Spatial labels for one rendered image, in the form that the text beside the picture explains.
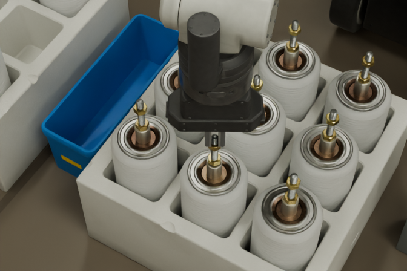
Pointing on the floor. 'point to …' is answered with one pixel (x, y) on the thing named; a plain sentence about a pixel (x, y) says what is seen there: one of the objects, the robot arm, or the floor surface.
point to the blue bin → (108, 92)
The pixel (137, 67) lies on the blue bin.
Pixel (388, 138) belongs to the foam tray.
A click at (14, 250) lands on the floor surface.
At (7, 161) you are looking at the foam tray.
